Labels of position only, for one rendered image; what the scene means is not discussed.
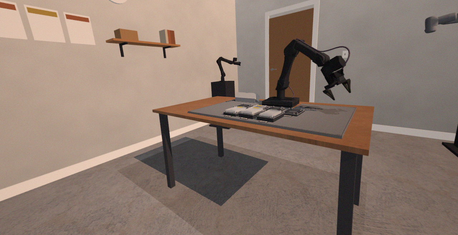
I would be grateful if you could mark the beige button panel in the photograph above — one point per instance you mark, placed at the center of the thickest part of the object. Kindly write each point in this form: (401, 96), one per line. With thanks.
(246, 97)

